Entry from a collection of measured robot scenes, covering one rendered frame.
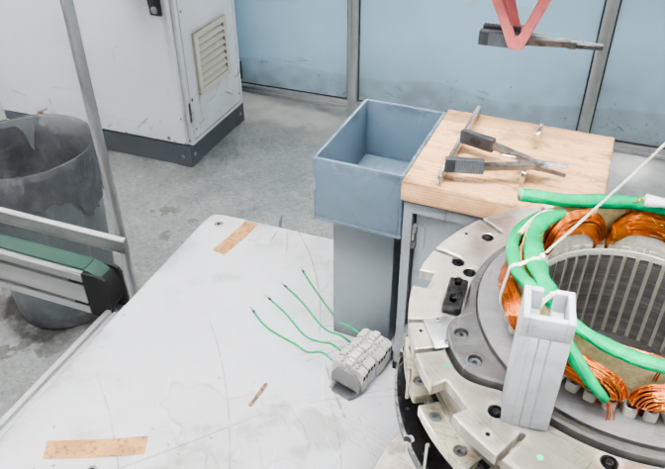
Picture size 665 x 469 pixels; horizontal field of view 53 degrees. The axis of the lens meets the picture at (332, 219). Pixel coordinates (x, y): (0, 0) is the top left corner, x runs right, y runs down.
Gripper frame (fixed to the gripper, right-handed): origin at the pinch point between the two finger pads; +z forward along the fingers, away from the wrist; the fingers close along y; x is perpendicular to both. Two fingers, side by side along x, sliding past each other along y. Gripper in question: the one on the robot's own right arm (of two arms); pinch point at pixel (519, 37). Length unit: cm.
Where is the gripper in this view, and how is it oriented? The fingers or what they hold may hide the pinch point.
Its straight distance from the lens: 75.7
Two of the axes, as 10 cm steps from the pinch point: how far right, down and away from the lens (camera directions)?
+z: 0.2, 8.2, 5.7
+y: -3.9, 5.4, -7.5
